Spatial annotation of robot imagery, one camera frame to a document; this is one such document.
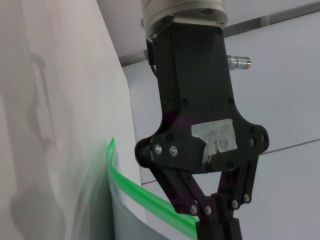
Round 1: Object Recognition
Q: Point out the silver metal connector plug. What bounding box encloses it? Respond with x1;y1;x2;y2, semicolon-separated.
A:
226;55;252;71

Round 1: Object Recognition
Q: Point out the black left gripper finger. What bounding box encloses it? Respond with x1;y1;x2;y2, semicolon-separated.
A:
147;164;221;240
211;154;260;240

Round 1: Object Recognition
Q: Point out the transparent document bag green zip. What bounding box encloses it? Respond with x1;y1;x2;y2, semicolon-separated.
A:
105;136;201;240

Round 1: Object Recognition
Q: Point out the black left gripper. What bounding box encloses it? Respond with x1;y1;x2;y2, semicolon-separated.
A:
134;21;270;175

